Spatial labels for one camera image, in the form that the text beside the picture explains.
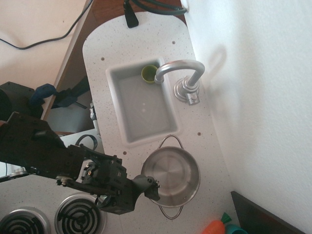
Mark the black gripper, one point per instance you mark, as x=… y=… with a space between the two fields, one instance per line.
x=108 y=177

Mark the stainless steel pot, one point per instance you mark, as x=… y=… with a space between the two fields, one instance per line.
x=177 y=172

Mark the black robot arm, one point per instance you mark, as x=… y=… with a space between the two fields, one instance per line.
x=30 y=143

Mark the right stove burner coil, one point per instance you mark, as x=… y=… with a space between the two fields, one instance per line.
x=79 y=214

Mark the stove burner coil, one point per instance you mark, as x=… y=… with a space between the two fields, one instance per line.
x=25 y=220
x=79 y=214

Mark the grey toy sink basin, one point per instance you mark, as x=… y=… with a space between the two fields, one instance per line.
x=145 y=112

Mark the orange toy carrot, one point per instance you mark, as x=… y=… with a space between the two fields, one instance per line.
x=217 y=226

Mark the teal plastic toy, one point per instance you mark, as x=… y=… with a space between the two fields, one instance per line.
x=234 y=229

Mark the silver oven knob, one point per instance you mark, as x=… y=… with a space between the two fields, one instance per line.
x=93 y=115

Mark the silver toy faucet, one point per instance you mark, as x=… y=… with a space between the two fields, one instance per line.
x=185 y=89

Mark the green plastic cup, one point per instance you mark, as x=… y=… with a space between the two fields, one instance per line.
x=148 y=73

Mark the left stove burner coil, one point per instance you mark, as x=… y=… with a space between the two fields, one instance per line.
x=25 y=220

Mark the blue cloth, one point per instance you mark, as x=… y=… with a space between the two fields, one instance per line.
x=41 y=93

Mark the black clamp on counter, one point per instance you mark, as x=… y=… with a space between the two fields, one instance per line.
x=130 y=16

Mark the dark board at wall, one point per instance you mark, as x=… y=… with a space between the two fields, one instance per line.
x=256 y=220

